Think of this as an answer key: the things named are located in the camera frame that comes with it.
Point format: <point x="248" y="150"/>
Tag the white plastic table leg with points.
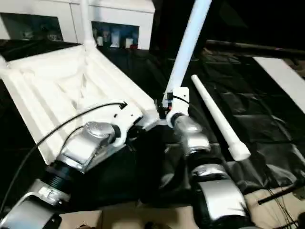
<point x="87" y="23"/>
<point x="188" y="47"/>
<point x="2" y="62"/>
<point x="219" y="114"/>

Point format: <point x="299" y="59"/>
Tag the white plastic table top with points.
<point x="59" y="83"/>

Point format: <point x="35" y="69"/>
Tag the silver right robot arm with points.
<point x="202" y="148"/>

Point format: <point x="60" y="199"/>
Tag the black mat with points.
<point x="262" y="119"/>

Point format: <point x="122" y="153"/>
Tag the white flat board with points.
<point x="283" y="76"/>

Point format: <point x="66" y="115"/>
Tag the white cabinet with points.
<point x="71" y="14"/>

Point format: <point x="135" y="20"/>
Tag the black stand strut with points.
<point x="281" y="193"/>

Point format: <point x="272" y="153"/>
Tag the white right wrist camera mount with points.
<point x="178" y="100"/>

